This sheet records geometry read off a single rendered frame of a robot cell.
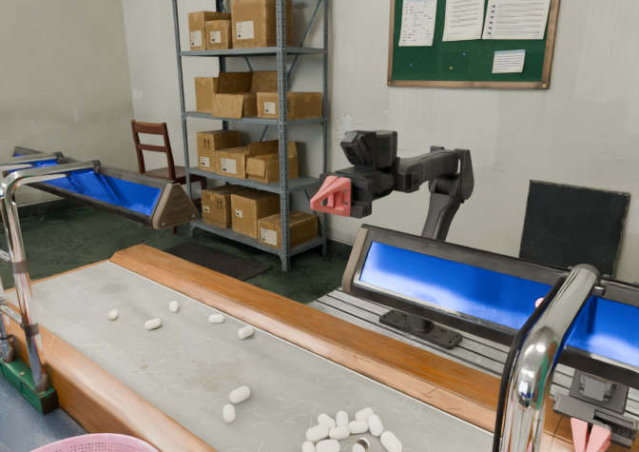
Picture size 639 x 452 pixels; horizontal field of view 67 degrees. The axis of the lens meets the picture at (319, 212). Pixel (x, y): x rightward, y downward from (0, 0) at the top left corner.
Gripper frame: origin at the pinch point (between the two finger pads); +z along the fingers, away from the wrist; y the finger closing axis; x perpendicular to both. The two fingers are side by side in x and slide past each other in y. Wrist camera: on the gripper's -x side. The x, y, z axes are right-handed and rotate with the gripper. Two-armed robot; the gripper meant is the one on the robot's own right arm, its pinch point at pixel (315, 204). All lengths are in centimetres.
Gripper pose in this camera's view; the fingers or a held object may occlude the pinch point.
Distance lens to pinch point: 79.1
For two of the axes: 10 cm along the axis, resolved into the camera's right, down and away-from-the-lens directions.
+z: -6.6, 2.3, -7.1
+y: 7.5, 1.9, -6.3
